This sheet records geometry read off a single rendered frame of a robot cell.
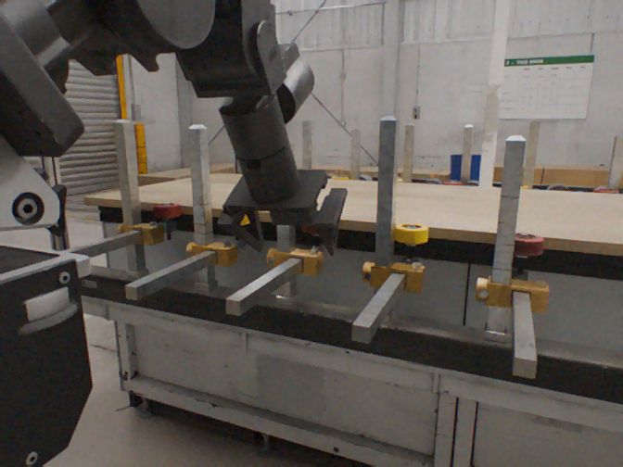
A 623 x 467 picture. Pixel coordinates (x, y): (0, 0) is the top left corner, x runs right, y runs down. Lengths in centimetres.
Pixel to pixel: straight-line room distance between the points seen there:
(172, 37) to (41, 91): 10
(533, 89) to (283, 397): 709
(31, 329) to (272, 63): 29
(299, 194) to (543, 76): 773
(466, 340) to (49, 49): 94
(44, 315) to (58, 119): 22
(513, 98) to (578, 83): 89
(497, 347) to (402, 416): 55
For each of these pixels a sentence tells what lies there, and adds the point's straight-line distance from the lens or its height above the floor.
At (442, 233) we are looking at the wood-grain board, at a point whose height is 89.
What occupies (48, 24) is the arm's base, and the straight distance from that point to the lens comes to 25.
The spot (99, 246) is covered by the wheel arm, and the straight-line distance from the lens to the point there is 127.
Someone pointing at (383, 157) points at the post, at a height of 108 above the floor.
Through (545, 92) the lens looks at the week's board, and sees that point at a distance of 812.
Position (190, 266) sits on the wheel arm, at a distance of 114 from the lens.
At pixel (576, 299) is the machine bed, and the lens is 126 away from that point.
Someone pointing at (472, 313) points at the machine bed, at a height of 66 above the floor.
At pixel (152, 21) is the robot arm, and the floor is 121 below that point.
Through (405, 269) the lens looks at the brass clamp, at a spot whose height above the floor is 84.
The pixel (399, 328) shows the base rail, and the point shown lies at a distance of 106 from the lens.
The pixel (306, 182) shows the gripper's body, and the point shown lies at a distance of 49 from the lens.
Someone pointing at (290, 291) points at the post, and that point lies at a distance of 115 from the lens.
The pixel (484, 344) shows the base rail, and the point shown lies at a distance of 105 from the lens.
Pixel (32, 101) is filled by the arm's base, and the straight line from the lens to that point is 22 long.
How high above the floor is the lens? 116
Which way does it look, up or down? 14 degrees down
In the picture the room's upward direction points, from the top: straight up
